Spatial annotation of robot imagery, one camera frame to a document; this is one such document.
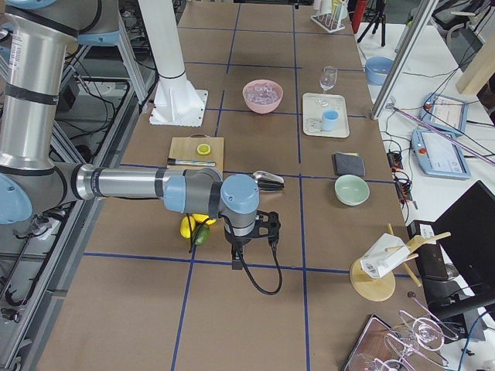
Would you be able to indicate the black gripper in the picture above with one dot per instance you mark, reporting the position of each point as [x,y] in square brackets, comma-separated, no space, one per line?
[237,243]

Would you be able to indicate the stainless steel ice scoop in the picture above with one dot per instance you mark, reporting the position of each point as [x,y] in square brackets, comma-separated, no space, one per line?
[268,182]

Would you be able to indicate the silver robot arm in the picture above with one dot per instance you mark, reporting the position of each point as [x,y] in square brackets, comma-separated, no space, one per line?
[31,182]

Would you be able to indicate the wooden cup tree stand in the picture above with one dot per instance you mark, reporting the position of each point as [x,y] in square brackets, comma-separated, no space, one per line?
[372,274]

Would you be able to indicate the pile of clear ice cubes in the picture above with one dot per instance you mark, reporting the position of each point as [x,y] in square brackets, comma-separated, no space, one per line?
[262,94]

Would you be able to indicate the light blue cup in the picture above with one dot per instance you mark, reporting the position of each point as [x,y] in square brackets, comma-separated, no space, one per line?
[329,119]

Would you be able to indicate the white cup rack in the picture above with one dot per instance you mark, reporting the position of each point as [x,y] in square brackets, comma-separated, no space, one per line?
[330,14]

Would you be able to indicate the green lime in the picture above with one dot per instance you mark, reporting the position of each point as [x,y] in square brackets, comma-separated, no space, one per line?
[201,235]

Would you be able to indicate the yellow lemon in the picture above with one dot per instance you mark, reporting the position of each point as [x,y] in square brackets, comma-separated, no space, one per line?
[187,226]
[203,219]

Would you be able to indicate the half lemon slice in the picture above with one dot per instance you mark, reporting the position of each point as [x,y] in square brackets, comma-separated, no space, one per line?
[203,149]

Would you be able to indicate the wooden cutting board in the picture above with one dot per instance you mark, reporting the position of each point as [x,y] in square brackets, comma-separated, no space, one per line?
[185,148]

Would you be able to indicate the light green bowl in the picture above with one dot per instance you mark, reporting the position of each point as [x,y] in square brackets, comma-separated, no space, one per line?
[351,190]

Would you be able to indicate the grey and yellow cloth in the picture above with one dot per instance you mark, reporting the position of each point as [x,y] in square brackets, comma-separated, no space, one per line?
[346,164]

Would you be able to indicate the pink bowl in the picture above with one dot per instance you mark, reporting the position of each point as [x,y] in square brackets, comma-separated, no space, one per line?
[263,109]

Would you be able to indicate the cream bear serving tray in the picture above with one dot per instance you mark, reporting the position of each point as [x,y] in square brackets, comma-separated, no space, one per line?
[313,106]

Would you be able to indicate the clear wine glass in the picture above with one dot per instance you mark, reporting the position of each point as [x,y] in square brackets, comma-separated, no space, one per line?
[328,78]

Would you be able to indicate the wine glasses on rack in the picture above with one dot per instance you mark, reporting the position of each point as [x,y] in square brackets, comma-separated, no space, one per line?
[413,344]

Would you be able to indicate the near teach pendant tablet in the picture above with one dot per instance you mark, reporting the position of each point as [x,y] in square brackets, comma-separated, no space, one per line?
[438,156]

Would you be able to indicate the teach pendant tablet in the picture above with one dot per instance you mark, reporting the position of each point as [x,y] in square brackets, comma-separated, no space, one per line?
[438,156]
[445,113]

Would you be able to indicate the blue bowl on desk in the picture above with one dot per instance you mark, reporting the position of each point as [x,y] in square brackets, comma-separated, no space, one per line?
[377,68]

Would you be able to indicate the black monitor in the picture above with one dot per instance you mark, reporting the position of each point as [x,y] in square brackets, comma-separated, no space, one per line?
[470,220]

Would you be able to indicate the far teach pendant tablet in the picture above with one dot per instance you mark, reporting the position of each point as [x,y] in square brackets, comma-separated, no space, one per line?
[445,113]

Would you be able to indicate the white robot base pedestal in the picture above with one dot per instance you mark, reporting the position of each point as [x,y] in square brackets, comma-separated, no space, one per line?
[176,100]

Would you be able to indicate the black camera tripod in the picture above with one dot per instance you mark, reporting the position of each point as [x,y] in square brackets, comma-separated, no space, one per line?
[377,22]

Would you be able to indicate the aluminium frame post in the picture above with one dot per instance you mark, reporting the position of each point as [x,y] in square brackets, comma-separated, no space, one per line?
[420,21]

